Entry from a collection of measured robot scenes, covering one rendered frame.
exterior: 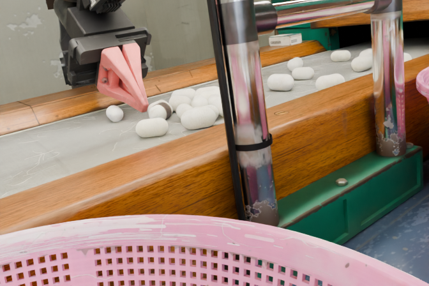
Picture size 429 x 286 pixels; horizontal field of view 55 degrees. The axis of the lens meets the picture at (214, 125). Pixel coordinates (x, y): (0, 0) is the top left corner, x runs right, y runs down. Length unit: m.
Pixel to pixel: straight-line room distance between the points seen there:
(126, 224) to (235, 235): 0.05
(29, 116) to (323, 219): 0.41
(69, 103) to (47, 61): 2.00
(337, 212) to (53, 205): 0.19
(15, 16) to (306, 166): 2.34
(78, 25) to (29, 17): 2.06
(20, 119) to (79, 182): 0.34
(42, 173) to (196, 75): 0.38
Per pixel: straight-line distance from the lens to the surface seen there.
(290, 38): 0.85
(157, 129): 0.40
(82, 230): 0.19
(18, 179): 0.38
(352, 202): 0.32
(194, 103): 0.46
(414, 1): 0.74
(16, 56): 2.55
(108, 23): 0.53
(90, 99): 0.61
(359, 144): 0.36
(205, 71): 0.70
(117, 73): 0.49
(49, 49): 2.60
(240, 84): 0.23
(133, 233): 0.18
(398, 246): 0.32
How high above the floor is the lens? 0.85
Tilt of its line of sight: 15 degrees down
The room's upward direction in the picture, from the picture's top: 8 degrees counter-clockwise
